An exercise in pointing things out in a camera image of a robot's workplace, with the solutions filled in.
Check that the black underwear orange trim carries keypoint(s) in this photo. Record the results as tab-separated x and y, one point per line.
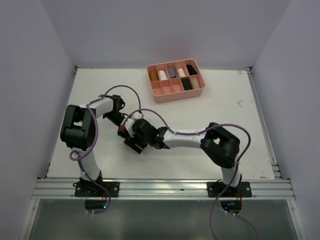
186	83

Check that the grey rolled underwear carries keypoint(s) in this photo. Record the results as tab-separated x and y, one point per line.
172	72

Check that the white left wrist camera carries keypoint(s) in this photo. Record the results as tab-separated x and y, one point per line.
137	116

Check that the right wrist camera red cap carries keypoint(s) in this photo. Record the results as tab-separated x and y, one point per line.
125	128

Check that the aluminium table frame rail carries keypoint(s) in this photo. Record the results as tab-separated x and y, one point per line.
229	96

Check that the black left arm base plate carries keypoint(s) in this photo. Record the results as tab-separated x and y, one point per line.
88	189

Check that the black rolled underwear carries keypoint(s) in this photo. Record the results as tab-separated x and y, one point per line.
191	70

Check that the pink divided organizer tray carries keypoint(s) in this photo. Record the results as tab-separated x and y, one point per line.
172	88

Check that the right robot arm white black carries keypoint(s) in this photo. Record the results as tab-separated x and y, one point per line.
220	145

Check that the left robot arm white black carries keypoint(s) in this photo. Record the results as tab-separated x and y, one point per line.
80	130

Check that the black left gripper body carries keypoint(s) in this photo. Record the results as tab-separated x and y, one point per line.
116	117

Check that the pink underwear cream waistband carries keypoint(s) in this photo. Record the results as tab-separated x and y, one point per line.
195	83

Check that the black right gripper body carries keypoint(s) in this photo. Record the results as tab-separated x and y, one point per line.
142	141

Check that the brown rolled underwear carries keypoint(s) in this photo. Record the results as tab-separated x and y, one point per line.
153	76

